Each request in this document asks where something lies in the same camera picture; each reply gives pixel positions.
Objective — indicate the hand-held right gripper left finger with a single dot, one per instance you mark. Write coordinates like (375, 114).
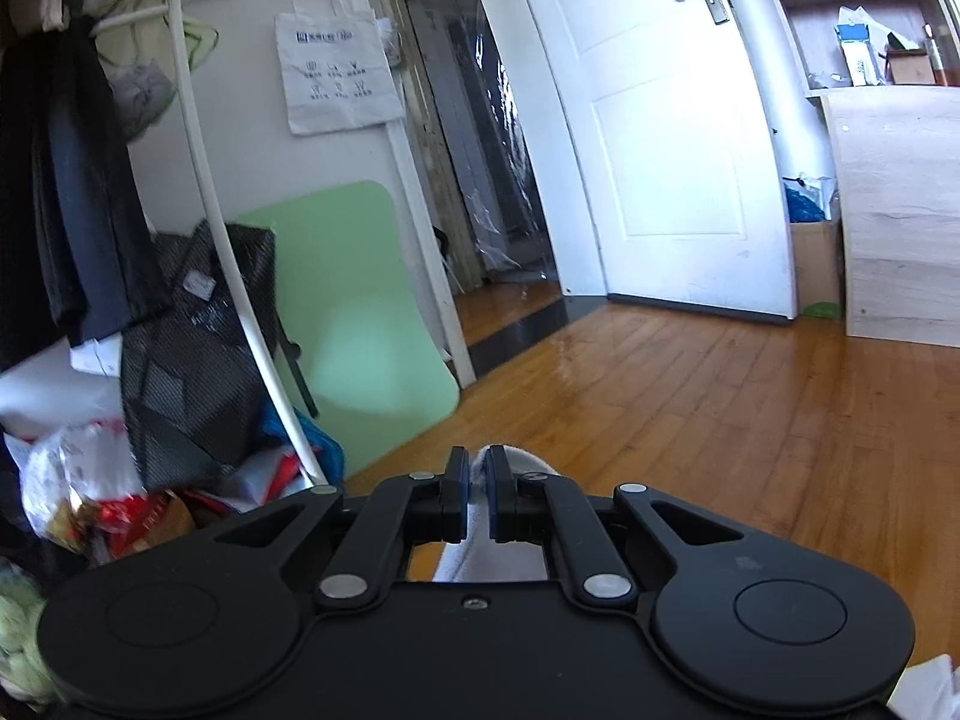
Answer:
(461, 487)

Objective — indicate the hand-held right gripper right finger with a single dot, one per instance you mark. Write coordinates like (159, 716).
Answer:
(493, 491)

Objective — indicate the white garment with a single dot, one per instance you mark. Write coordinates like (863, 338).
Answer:
(487, 559)

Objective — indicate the dark hanging clothes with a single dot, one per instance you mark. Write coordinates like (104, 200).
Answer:
(75, 202)

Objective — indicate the light green board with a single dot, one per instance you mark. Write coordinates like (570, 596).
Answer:
(360, 330)

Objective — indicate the black woven bag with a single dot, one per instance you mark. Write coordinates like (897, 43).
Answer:
(180, 375)

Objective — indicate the clear plastic curtain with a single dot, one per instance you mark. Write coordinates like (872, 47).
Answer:
(495, 165)

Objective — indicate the white coat rack pole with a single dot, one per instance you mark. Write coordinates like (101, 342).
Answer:
(225, 240)

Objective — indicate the white door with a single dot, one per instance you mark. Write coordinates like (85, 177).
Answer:
(660, 165)

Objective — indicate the green floor item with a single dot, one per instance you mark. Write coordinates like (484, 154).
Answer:
(821, 310)

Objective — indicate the cardboard floor box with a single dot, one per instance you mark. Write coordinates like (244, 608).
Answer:
(814, 262)

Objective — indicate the white plastic bag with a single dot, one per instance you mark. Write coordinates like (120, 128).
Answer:
(67, 465)

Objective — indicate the white paper bag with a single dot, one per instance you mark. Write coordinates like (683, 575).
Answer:
(52, 397)

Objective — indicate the blue plastic bag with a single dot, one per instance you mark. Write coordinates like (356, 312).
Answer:
(802, 204)

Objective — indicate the white tote bag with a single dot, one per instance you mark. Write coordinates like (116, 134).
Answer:
(337, 82)

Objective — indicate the green plush item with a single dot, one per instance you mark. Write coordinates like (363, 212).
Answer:
(19, 637)

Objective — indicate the light wood shelf cabinet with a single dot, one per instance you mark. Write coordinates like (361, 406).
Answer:
(900, 225)

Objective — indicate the light hanging garment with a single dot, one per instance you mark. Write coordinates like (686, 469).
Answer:
(135, 97)

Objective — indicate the blue and white box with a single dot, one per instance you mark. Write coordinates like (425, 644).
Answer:
(862, 60)

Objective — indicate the brown shelf box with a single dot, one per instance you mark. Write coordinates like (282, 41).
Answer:
(911, 69)

